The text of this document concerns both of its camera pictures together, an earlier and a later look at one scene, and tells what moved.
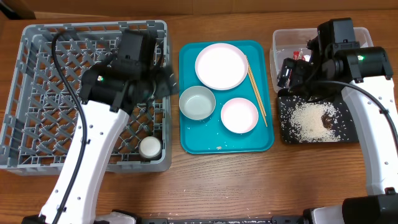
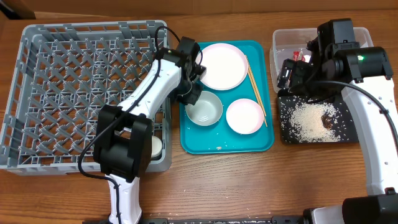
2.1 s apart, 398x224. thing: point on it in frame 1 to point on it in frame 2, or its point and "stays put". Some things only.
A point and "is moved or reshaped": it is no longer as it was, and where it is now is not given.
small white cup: x=150 y=147 stays put
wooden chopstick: x=256 y=89 stays put
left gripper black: x=169 y=83 to x=195 y=95
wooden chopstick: x=256 y=91 stays put
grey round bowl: x=197 y=102 is moved or reshaped
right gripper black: x=288 y=73 stays put
